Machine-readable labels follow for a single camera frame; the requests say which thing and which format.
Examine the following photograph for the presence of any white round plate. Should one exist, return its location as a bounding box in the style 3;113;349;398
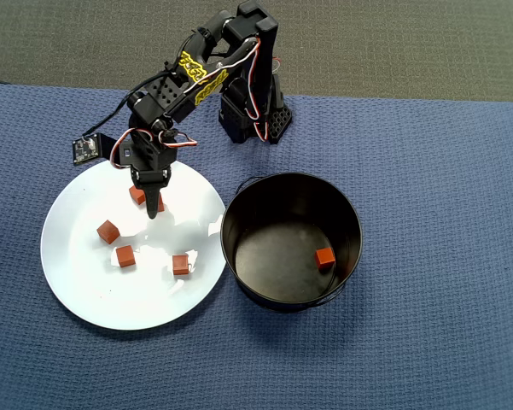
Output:
39;161;228;331

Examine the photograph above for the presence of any red white gripper servo wire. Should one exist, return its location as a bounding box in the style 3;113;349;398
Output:
109;127;199;170

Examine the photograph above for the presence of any red white arm servo wire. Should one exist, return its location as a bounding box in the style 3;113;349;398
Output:
177;36;283;143

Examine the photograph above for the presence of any thin black camera cable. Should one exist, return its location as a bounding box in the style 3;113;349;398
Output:
85;25;206;138

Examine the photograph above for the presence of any small camera circuit board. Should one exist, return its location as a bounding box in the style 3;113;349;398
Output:
71;132;102;166

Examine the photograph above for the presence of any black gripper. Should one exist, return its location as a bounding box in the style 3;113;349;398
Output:
118;127;178;220

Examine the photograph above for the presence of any black metal bucket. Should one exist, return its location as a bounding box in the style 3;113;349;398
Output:
219;171;364;313

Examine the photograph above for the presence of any blue woven table cloth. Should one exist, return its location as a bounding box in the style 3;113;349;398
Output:
0;82;513;410

